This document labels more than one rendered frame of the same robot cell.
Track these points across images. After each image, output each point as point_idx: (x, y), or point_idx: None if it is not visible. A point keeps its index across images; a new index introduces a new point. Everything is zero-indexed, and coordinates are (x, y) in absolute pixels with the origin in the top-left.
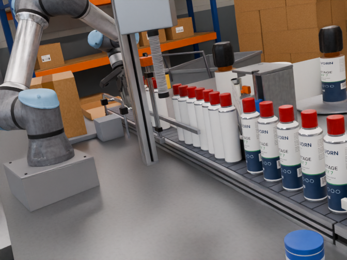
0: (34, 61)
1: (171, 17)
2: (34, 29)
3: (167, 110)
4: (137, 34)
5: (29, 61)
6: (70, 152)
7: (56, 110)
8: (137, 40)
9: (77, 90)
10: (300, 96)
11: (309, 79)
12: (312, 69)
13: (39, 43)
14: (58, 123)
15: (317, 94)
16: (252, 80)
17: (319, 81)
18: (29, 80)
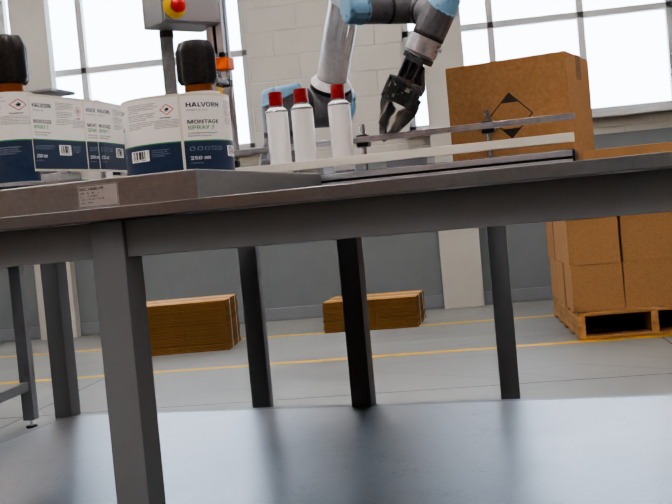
0: (326, 47)
1: (143, 18)
2: (328, 5)
3: (270, 148)
4: (348, 3)
5: (322, 48)
6: (262, 162)
7: (263, 110)
8: (346, 15)
9: (447, 93)
10: (74, 165)
11: (56, 134)
12: (49, 116)
13: (333, 23)
14: (264, 125)
15: (50, 168)
16: (121, 115)
17: (43, 142)
18: (321, 71)
